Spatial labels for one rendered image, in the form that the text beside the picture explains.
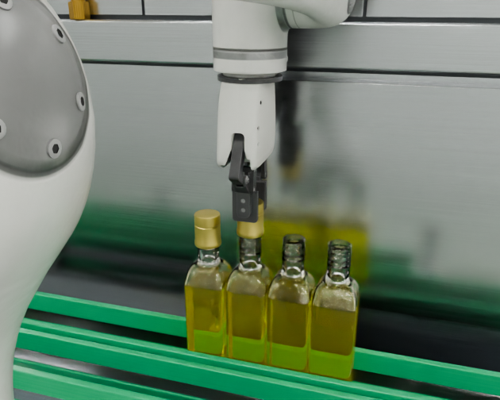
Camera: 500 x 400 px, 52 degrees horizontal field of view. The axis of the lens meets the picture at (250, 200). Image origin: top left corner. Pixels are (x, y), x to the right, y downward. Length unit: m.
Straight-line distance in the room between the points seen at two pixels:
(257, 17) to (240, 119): 0.11
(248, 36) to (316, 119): 0.21
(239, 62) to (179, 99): 0.26
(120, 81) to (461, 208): 0.54
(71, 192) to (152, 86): 0.66
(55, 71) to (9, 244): 0.05
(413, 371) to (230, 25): 0.51
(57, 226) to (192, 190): 0.67
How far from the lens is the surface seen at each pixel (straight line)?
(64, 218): 0.18
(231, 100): 0.57
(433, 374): 0.78
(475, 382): 0.78
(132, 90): 0.85
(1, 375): 0.25
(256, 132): 0.57
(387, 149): 0.73
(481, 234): 0.77
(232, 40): 0.57
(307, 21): 0.56
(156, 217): 0.89
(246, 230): 0.65
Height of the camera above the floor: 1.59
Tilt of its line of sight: 21 degrees down
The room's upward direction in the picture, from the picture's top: straight up
